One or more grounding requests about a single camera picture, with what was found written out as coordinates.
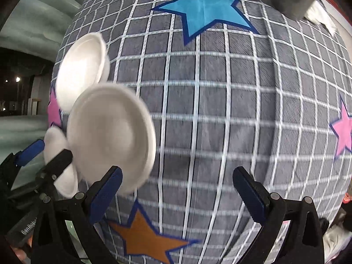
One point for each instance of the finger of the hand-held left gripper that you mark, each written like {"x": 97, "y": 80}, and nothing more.
{"x": 59, "y": 162}
{"x": 29, "y": 151}

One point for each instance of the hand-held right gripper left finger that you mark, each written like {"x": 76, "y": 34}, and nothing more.
{"x": 106, "y": 194}

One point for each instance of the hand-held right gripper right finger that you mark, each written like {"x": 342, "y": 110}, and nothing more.
{"x": 250, "y": 195}

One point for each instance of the small white foam plate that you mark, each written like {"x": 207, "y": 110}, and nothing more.
{"x": 56, "y": 145}

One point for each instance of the large white foam plate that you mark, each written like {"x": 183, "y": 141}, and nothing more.
{"x": 110, "y": 137}

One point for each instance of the white foam bowl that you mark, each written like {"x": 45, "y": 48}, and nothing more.
{"x": 81, "y": 71}

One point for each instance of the grey checked star blanket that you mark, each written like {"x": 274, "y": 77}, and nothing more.
{"x": 225, "y": 110}

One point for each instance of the red packet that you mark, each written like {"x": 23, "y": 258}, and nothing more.
{"x": 347, "y": 196}

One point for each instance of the pale green upholstered furniture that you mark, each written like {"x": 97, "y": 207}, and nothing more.
{"x": 38, "y": 22}

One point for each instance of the white cloth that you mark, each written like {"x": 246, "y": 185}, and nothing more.
{"x": 321, "y": 16}

